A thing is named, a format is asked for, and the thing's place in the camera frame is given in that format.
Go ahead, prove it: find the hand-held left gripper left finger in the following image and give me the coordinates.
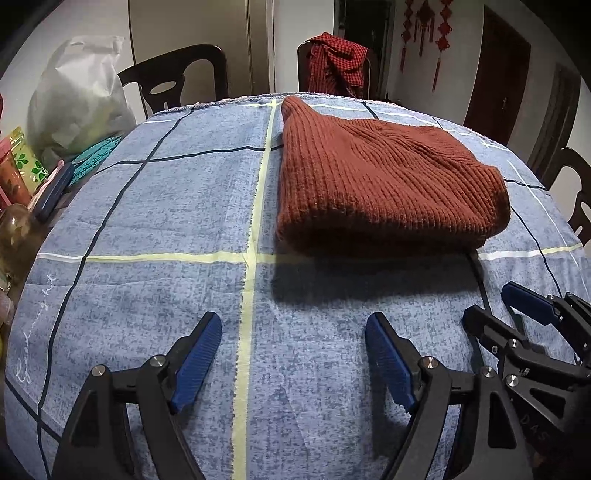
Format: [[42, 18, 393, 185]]
[[52, 311, 223, 480]]

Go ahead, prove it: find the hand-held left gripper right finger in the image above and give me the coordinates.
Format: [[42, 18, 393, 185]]
[[365, 312, 529, 480]]

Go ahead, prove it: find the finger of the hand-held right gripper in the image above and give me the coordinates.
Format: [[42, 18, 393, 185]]
[[501, 281, 591, 333], [462, 305, 527, 361]]

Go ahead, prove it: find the rust knit sweater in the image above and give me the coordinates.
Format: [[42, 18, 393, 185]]
[[276, 95, 511, 257]]

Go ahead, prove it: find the blue checked tablecloth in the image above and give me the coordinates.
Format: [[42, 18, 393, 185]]
[[2, 92, 587, 480]]

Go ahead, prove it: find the dark wooden chair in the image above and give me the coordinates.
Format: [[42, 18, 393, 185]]
[[297, 39, 377, 100], [117, 44, 228, 118], [542, 148, 591, 250]]

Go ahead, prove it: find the narrow brown door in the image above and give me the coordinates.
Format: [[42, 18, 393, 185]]
[[526, 62, 580, 174]]

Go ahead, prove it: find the brown wooden door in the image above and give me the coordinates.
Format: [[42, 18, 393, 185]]
[[464, 4, 532, 146]]

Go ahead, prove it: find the glass jar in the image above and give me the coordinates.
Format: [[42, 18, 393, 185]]
[[0, 203, 40, 278]]

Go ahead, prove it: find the teal crochet mat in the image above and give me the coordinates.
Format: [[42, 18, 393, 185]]
[[69, 134, 125, 188]]

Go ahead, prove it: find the pink gift bag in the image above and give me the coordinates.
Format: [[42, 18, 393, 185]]
[[0, 138, 33, 208]]

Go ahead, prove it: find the green leaf printed bag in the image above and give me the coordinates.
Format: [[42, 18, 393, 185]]
[[7, 127, 49, 185]]

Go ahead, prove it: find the white plastic bag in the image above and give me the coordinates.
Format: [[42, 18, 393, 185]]
[[27, 36, 137, 160]]

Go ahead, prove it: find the red checked scarf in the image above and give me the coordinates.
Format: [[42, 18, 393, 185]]
[[307, 32, 369, 99]]

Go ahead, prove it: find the white wardrobe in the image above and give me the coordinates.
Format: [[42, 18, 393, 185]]
[[128, 0, 278, 97]]

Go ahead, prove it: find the red knot wall ornament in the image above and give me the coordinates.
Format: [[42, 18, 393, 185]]
[[413, 0, 435, 56], [401, 0, 414, 72], [431, 0, 453, 92]]

